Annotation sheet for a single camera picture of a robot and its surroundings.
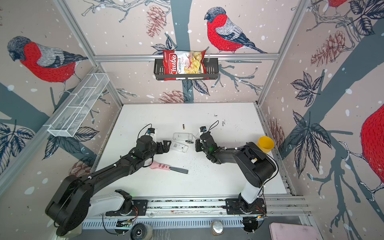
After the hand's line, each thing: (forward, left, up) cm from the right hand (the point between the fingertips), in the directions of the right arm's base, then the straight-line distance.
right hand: (195, 143), depth 94 cm
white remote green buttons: (-2, +10, -2) cm, 10 cm away
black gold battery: (+2, +4, -2) cm, 6 cm away
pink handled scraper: (-15, +23, 0) cm, 27 cm away
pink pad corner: (-42, -43, -3) cm, 61 cm away
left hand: (-5, +17, +9) cm, 20 cm away
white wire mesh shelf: (-7, +61, +30) cm, 68 cm away
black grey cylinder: (-47, +31, +34) cm, 65 cm away
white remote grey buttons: (+6, +9, -2) cm, 11 cm away
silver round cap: (-43, -12, +7) cm, 45 cm away
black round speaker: (-46, +19, +8) cm, 51 cm away
